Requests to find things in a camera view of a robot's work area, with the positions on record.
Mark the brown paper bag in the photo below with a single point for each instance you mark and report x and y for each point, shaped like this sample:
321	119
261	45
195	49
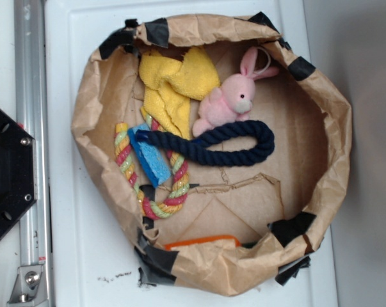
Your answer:
278	210

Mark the blue sponge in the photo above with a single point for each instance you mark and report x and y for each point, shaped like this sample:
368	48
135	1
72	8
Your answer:
148	155

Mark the pink plush bunny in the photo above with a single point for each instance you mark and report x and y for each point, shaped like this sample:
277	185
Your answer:
233	100

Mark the yellow cloth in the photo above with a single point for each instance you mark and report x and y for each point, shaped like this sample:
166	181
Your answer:
170	84

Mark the orange object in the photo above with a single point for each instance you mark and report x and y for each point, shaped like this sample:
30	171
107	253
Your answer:
202	240

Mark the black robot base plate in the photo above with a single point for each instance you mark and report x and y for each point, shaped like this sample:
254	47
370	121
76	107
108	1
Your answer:
17	183

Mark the metal corner bracket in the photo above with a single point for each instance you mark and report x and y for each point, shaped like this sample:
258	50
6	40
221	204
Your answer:
30	287

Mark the aluminium rail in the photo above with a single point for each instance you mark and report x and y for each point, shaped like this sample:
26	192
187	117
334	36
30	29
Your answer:
31	103

